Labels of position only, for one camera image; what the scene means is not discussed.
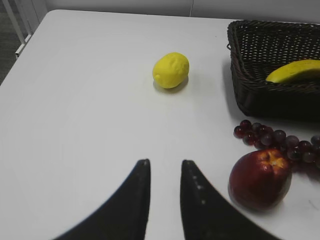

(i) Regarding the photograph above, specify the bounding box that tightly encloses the yellow banana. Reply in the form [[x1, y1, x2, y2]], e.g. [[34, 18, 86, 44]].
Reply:
[[266, 59, 320, 84]]

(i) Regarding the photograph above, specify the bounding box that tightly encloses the black woven basket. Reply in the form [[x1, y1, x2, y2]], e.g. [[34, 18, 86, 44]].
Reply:
[[227, 20, 320, 122]]

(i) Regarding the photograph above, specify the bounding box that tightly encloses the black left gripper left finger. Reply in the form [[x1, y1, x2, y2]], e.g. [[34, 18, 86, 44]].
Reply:
[[57, 159, 151, 240]]

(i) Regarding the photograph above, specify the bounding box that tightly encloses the dark red apple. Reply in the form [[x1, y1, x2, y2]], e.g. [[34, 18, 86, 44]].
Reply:
[[228, 148, 292, 211]]

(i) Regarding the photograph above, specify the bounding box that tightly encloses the yellow lemon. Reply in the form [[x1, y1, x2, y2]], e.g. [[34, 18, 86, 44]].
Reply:
[[152, 52, 190, 89]]

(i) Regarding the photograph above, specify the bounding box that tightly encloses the white metal frame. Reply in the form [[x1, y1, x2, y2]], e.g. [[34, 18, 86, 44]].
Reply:
[[2, 0, 33, 59]]

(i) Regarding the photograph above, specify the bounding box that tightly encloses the purple grape bunch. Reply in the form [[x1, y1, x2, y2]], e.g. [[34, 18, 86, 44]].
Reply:
[[233, 119, 320, 172]]

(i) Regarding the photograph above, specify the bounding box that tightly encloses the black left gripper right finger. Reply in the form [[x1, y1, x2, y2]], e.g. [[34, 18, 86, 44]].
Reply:
[[180, 160, 276, 240]]

